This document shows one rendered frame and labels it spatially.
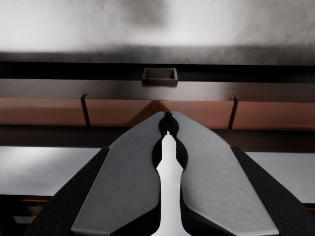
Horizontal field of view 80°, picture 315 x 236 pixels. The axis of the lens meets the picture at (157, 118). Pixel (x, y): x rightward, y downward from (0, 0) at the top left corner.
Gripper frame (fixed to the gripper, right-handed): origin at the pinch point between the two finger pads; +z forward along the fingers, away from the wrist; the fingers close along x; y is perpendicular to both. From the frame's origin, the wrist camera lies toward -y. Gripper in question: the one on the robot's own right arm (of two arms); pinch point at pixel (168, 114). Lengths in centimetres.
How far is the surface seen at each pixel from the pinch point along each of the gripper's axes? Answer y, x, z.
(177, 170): 11.3, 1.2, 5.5
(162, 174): 12.0, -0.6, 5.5
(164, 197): 16.5, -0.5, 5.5
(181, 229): 24.9, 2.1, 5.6
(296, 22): -2.5, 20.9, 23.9
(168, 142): 6.8, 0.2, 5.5
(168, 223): 23.0, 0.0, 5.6
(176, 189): 14.9, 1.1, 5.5
